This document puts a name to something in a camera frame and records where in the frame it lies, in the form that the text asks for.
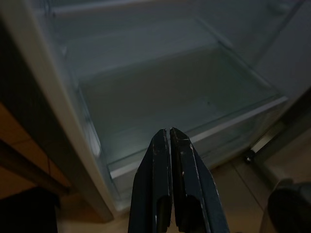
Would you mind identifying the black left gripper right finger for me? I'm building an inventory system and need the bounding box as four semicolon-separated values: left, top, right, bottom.
170;127;230;233

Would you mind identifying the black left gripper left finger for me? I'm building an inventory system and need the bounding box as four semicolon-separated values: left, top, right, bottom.
128;128;173;233

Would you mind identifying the silver fridge compartment door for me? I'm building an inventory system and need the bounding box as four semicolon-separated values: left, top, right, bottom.
244;84;311;170

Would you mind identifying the glass fridge shelf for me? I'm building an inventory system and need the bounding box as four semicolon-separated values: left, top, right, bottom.
77;46;290;175
46;7;226;76

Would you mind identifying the silver two-door fridge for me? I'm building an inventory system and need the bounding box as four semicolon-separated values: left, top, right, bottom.
0;0;311;223

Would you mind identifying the black robot leg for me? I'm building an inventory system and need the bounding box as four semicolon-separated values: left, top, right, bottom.
267;178;311;233

